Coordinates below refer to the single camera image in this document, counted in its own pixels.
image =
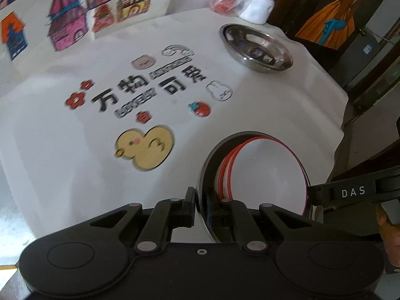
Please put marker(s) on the person's right hand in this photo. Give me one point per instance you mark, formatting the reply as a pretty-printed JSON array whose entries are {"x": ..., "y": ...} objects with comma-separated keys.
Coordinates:
[{"x": 391, "y": 240}]

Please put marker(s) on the grey cabinet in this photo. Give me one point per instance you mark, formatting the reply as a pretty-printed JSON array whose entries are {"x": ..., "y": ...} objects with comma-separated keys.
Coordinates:
[{"x": 370, "y": 56}]

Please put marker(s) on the orange painted panel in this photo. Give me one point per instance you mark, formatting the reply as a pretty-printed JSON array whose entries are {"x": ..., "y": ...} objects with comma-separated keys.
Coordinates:
[{"x": 325, "y": 18}]

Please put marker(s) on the white printed tablecloth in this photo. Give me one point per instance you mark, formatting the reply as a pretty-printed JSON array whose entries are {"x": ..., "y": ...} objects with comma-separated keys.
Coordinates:
[{"x": 187, "y": 115}]

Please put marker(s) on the white bowl with red rim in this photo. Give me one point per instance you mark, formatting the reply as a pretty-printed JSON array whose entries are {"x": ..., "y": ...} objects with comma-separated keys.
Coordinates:
[
  {"x": 265, "y": 168},
  {"x": 223, "y": 178}
]

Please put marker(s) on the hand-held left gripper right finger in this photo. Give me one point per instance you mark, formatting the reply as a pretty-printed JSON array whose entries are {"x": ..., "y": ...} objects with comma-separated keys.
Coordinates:
[{"x": 214, "y": 212}]

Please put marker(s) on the stainless steel bowl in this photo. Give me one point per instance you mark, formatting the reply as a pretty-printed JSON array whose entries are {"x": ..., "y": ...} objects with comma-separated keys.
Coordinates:
[{"x": 250, "y": 42}]

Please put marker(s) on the white bottle with blue cap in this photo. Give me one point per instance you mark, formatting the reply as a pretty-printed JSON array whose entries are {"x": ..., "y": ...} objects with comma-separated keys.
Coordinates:
[{"x": 257, "y": 9}]

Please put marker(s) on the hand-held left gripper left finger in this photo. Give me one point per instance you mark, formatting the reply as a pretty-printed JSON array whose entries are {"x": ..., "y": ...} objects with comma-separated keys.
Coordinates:
[{"x": 191, "y": 207}]

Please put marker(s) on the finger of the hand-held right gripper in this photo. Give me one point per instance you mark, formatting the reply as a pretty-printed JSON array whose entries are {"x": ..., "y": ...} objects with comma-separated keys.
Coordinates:
[{"x": 322, "y": 195}]

